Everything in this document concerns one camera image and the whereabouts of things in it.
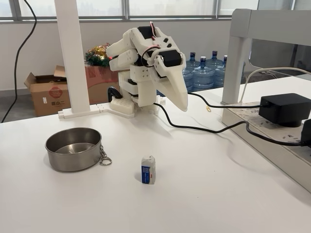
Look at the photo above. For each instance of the small white and blue box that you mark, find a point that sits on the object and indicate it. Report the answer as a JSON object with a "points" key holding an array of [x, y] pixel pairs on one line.
{"points": [[147, 172]]}

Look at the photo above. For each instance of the brown cardboard box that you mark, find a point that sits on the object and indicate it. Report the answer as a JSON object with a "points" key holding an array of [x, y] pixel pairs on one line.
{"points": [[46, 97]]}

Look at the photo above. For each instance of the metal bowl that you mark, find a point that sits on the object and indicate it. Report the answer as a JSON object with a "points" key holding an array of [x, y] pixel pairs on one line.
{"points": [[70, 162]]}

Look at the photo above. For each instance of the yellow paper clip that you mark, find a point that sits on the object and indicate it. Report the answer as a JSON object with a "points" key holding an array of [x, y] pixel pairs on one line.
{"points": [[208, 109]]}

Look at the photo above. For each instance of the black table clamp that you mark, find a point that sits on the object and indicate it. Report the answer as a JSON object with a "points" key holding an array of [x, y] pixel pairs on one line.
{"points": [[113, 91]]}

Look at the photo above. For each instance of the grey white shelf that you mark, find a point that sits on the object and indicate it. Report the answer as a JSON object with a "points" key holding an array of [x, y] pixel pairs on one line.
{"points": [[236, 60]]}

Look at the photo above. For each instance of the tinsel Christmas wreath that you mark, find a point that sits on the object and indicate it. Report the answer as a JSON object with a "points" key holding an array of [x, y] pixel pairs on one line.
{"points": [[97, 57]]}

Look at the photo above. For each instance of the white power strip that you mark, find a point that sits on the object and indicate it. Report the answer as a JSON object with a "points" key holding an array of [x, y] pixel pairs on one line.
{"points": [[245, 116]]}

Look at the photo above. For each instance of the black power adapter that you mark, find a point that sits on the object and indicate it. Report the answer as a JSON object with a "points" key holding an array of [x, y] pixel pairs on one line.
{"points": [[281, 108]]}

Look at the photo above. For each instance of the black plug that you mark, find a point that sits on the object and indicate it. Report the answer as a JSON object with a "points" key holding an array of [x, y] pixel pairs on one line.
{"points": [[306, 132]]}

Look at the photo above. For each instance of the white post with base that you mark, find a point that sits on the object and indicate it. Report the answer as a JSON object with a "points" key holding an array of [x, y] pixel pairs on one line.
{"points": [[70, 60]]}

